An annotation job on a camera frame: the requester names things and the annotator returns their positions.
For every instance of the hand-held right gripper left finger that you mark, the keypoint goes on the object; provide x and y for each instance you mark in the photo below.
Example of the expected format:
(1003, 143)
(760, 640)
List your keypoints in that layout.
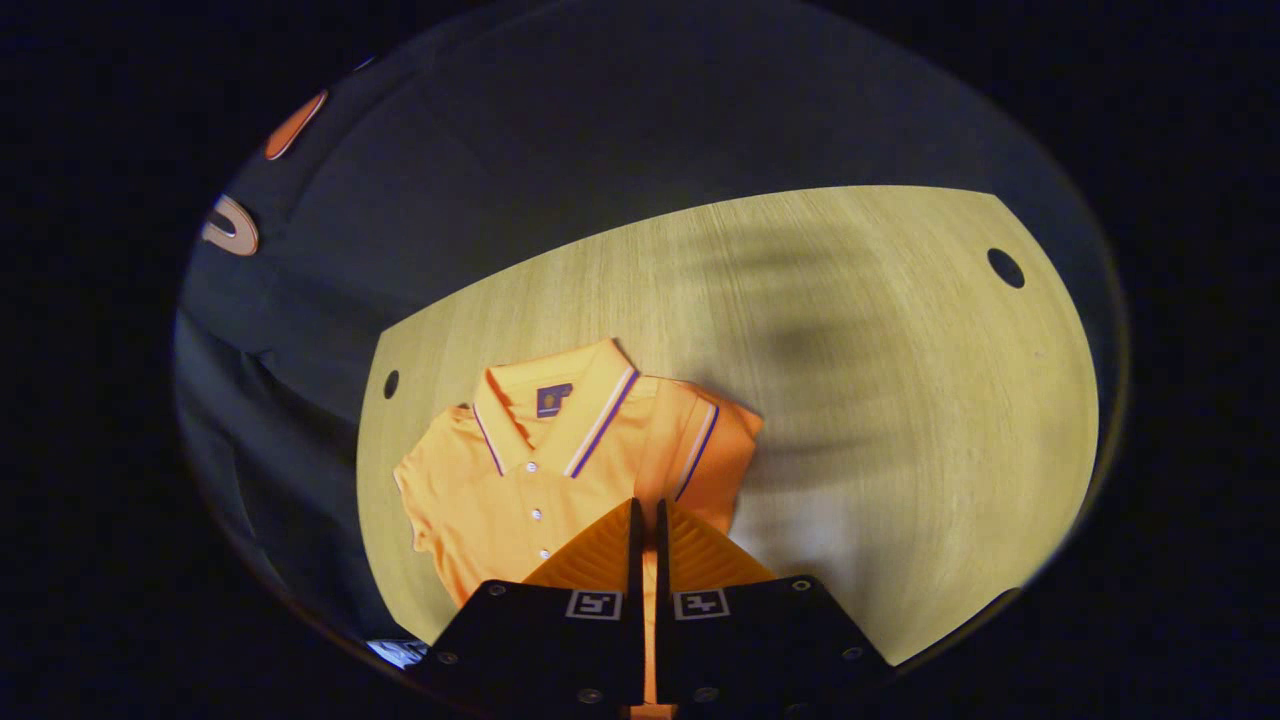
(635, 570)

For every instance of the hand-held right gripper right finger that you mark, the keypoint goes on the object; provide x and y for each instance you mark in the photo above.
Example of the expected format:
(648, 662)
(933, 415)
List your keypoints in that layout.
(662, 570)

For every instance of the orange T-shirt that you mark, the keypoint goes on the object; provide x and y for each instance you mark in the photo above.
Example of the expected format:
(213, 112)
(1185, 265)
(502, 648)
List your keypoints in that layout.
(490, 500)

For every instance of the black backdrop cloth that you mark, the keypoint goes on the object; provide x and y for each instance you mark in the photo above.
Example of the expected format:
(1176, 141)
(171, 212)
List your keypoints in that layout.
(600, 130)

